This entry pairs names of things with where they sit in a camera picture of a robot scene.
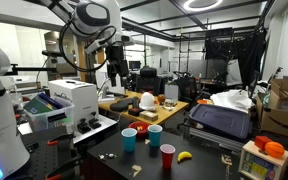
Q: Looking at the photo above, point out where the wooden toy box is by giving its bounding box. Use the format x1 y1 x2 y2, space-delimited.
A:
238 139 288 180

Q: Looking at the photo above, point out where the dark desktop monitor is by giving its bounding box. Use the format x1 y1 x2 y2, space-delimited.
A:
128 60 142 72

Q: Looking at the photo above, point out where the orange toy ball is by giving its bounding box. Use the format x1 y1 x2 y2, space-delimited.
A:
264 141 286 159

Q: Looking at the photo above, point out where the ring ceiling light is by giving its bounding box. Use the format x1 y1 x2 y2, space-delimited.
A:
183 0 224 13

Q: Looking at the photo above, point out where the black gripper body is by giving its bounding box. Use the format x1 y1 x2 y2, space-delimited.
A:
105 44 131 79

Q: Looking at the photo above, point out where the large cardboard scrap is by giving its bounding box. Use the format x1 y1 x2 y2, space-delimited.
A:
131 164 143 178

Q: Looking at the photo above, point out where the green book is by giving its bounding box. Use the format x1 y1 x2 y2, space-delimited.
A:
23 96 53 115

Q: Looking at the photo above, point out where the black wrist rest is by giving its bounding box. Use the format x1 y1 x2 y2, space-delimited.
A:
109 97 134 113

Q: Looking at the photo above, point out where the crumpled clear plastic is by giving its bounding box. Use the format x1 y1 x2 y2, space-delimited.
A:
162 98 178 111

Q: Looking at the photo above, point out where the white board panel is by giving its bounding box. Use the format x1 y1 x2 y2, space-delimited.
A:
225 59 243 87

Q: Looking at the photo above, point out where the large white box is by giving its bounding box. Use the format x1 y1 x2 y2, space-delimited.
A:
48 79 100 132

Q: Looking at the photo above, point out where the black box red label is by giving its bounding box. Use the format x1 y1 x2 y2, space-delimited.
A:
127 107 144 117

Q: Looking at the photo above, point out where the red bowl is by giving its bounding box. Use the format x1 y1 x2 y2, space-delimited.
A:
128 120 151 138

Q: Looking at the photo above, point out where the red toy block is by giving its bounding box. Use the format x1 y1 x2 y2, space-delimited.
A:
254 135 272 151

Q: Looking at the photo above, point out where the black perforated breadboard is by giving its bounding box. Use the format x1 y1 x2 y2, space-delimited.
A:
20 133 85 180

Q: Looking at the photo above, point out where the white plush chicken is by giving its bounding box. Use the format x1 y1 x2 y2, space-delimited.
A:
138 91 157 112

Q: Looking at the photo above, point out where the brown ball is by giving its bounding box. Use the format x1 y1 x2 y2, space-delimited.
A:
157 93 167 104

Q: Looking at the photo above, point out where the white side table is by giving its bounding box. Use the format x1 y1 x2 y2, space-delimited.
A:
17 114 118 145

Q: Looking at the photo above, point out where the black mounted camera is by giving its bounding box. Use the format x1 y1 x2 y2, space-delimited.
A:
41 49 67 64

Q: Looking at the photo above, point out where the black curtain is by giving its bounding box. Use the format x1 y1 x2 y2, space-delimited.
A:
204 28 268 89

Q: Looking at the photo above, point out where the white monitor back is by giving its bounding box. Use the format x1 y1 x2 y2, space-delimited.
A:
94 63 126 96

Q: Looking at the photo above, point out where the small tan cardboard box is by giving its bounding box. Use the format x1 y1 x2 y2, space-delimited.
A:
139 110 159 122

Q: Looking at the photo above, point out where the white paper pile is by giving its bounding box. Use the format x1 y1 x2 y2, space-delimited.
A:
210 89 256 114

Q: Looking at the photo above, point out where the black mug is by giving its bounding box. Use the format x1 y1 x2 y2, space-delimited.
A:
132 96 140 109

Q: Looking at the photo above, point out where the black mesh office chair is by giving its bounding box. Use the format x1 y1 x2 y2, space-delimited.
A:
174 71 203 111

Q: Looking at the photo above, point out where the blue plastic cup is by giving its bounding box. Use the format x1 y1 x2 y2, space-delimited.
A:
121 127 138 153
147 124 164 148

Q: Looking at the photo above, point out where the open cardboard box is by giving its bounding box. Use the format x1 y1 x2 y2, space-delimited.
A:
255 77 288 139

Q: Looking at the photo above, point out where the yellow toy banana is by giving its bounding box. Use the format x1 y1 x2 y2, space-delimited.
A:
177 151 193 164

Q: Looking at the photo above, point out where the black orange clamp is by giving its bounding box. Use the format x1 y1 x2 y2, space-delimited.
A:
46 133 75 147
45 156 83 180

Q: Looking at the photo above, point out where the clear plastic storage bin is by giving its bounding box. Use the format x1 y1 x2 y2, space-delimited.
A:
21 96 76 133

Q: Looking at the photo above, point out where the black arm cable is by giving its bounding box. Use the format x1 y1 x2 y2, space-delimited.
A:
58 14 119 73

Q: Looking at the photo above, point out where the blue binder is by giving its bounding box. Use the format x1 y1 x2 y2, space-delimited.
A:
37 92 65 110

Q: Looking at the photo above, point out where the red plastic cup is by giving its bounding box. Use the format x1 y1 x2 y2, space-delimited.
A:
159 143 176 170

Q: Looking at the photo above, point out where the blue storage bin lid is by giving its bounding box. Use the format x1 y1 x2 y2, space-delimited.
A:
188 103 253 140

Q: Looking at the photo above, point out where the wooden door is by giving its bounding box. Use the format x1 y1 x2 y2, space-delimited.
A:
76 39 87 83

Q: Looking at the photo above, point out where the black toggle device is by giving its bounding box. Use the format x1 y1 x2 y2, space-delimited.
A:
76 118 92 135
88 111 102 130

